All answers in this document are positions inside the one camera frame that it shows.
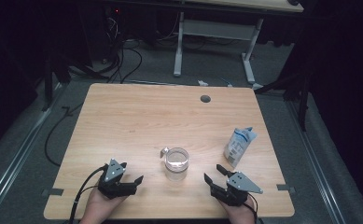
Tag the black metal stand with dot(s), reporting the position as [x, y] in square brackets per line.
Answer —
[48, 84]
[303, 99]

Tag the person's right hand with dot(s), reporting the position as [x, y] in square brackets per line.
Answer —
[241, 214]

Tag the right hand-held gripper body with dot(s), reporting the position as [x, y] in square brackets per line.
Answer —
[236, 189]

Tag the person's left hand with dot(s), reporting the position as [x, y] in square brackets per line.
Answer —
[100, 207]

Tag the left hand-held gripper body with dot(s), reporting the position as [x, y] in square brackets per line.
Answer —
[115, 188]

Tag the grey tape strip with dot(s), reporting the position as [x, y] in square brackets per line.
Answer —
[53, 192]
[285, 188]

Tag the clear glass jar with lid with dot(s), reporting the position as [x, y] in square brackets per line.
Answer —
[176, 163]

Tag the desk with white legs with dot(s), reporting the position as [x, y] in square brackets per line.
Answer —
[219, 29]

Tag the white scrap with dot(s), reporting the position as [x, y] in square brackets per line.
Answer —
[202, 83]

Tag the metal floor rail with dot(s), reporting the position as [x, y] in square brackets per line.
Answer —
[17, 157]
[316, 161]

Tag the dark device with red light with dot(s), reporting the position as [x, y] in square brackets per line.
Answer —
[114, 21]

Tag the white and blue pouch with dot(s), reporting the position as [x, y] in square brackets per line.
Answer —
[238, 146]

